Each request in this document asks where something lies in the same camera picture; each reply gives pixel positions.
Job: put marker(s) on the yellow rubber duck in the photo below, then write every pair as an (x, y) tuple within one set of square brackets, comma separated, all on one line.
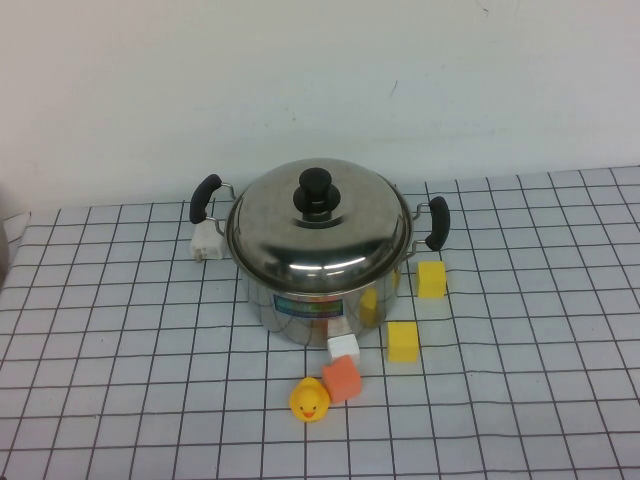
[(310, 400)]

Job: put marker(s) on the white power plug adapter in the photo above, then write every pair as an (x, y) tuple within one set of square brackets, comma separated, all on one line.
[(205, 245)]

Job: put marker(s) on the white black checkered tablecloth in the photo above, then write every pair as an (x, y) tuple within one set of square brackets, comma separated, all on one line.
[(500, 350)]

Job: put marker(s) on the yellow foam cube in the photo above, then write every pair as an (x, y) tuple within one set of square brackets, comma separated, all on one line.
[(431, 280), (402, 344)]

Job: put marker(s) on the steel lid with black knob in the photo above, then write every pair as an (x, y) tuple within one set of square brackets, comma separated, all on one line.
[(320, 250)]

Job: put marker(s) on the orange foam cube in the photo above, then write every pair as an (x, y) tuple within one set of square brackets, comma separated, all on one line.
[(342, 381)]

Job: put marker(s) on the white foam cube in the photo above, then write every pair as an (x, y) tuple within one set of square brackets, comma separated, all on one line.
[(343, 346)]

